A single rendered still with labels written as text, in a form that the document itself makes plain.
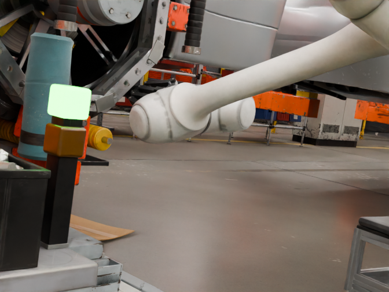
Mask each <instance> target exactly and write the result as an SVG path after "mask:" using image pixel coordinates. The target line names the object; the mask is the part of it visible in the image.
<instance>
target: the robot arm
mask: <svg viewBox="0 0 389 292"><path fill-rule="evenodd" d="M329 2H330V3H331V5H332V6H333V7H334V8H335V9H336V11H337V12H338V13H340V14H341V15H343V16H345V17H347V18H349V19H350V21H351V23H350V24H349V25H347V26H346V27H344V28H342V29H341V30H339V31H338V32H336V33H334V34H332V35H330V36H328V37H326V38H324V39H322V40H320V41H317V42H314V43H312V44H310V45H307V46H304V47H302V48H299V49H296V50H294V51H291V52H289V53H286V54H283V55H280V56H278V57H275V58H273V59H270V60H267V61H264V62H262V63H259V64H257V65H253V66H252V67H248V68H246V69H243V70H241V71H238V72H235V73H233V74H230V75H227V76H224V77H222V78H219V79H216V80H214V81H211V82H208V83H206V84H203V85H195V84H191V83H180V84H178V82H177V80H176V79H175V78H171V79H166V80H156V81H145V82H144V84H143V85H139V86H135V85H134V86H133V87H132V88H131V89H130V90H129V91H128V92H127V93H126V94H125V95H124V96H123V97H126V98H127V99H129V101H130V102H131V105H132V108H131V111H130V115H129V121H130V127H131V129H132V131H133V133H134V134H135V135H136V136H137V137H138V138H139V139H140V140H142V141H144V142H146V143H151V144H166V143H173V142H176V141H181V140H184V139H187V138H191V137H193V136H195V135H198V134H205V133H223V132H228V133H233V132H239V131H242V130H245V129H248V128H249V127H250V126H251V125H252V123H253V121H254V118H255V102H254V99H253V98H252V96H256V95H259V94H262V93H265V92H268V91H271V90H274V89H278V88H280V87H283V86H287V85H290V84H293V83H296V82H300V81H303V80H305V79H309V78H312V77H314V76H317V75H321V74H324V73H326V72H329V71H332V70H335V69H338V68H341V67H344V66H347V65H350V64H353V63H357V62H359V61H364V60H367V59H372V58H375V57H380V56H384V55H388V54H389V0H329ZM150 85H151V87H150Z"/></svg>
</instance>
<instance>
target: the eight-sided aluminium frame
mask: <svg viewBox="0 0 389 292"><path fill-rule="evenodd" d="M169 6H170V0H144V4H143V8H142V17H141V25H140V34H139V38H138V46H137V48H136V49H135V50H134V51H133V52H132V53H131V54H130V55H129V56H128V57H127V58H125V59H124V60H123V61H122V62H121V63H120V64H119V65H118V66H117V67H116V68H115V69H114V70H113V71H112V72H111V73H110V74H109V75H108V76H107V77H106V78H105V79H104V80H103V81H102V82H101V83H100V84H99V85H97V86H96V87H95V88H94V89H93V90H92V91H91V98H90V107H89V111H93V112H108V111H109V110H110V109H111V108H112V107H114V106H115V104H116V103H117V102H118V101H119V100H120V99H121V98H122V97H123V96H124V95H125V94H126V93H127V92H128V91H129V90H130V89H131V88H132V87H133V86H134V85H135V84H136V83H137V82H138V81H139V80H140V79H141V78H142V77H143V76H144V75H145V74H146V73H147V72H148V71H149V70H150V69H151V68H152V67H153V66H154V65H155V64H157V62H158V61H159V60H160V59H161V58H162V56H163V50H164V47H165V46H164V40H165V35H166V27H167V19H168V11H169ZM0 85H1V87H2V88H3V90H4V91H5V94H7V95H8V96H9V98H10V99H11V100H12V101H13V102H14V103H17V104H21V105H23V103H24V88H25V74H24V73H23V71H22V70H21V68H20V67H19V65H18V64H17V63H16V61H15V60H14V58H13V57H12V55H11V54H10V53H9V51H8V50H7V48H6V47H5V45H4V44H3V43H2V41H1V40H0Z"/></svg>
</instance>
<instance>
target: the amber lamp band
mask: <svg viewBox="0 0 389 292"><path fill-rule="evenodd" d="M85 139H86V129H85V128H84V127H69V126H60V125H57V124H53V123H47V124H46V129H45V138H44V143H43V151H44V152H45V153H47V154H50V155H53V156H56V157H59V158H81V157H82V156H83V153H84V147H85Z"/></svg>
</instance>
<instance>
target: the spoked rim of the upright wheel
mask: <svg viewBox="0 0 389 292"><path fill-rule="evenodd" d="M19 2H20V5H21V6H20V7H18V8H17V9H15V10H13V11H11V12H9V13H7V14H5V15H3V16H1V17H0V28H1V27H3V26H5V25H7V24H9V23H11V22H12V21H14V20H16V19H18V18H20V17H22V16H23V15H25V14H26V15H27V16H28V17H29V18H30V19H31V20H32V21H34V23H33V25H32V27H31V29H30V32H29V34H28V36H27V39H26V40H25V42H24V45H23V47H22V49H21V52H20V54H19V56H18V58H17V60H16V63H17V64H18V65H19V67H20V68H21V70H22V71H23V73H24V74H25V76H26V71H27V63H28V56H29V52H30V45H31V35H32V34H33V33H35V32H38V33H44V34H47V31H48V29H49V27H50V26H54V20H57V15H56V14H55V13H54V12H53V11H52V9H51V7H50V6H45V5H44V4H43V3H42V2H41V1H40V0H19ZM40 11H43V12H44V15H43V14H42V13H41V12H40ZM141 15H142V9H141V11H140V13H139V15H138V16H137V17H136V18H135V19H134V20H133V21H131V22H129V23H127V24H116V25H112V26H100V25H84V24H78V29H77V33H78V34H79V35H80V37H79V40H78V41H77V43H76V45H75V47H74V48H73V50H72V56H71V70H70V77H69V86H76V87H82V88H86V89H89V90H91V89H94V88H95V87H96V86H97V85H99V84H100V83H101V82H102V81H103V80H104V79H105V78H106V77H107V76H108V75H109V74H110V73H111V72H112V71H113V70H114V69H115V68H116V67H117V66H118V65H119V64H120V63H121V62H122V61H123V60H124V59H125V58H126V56H127V55H128V53H129V51H130V49H131V47H132V45H133V43H134V40H135V37H136V36H137V32H138V29H139V26H140V21H141ZM56 35H59V36H63V37H66V31H65V30H59V29H56ZM103 50H108V51H111V52H112V54H103V53H102V51H103Z"/></svg>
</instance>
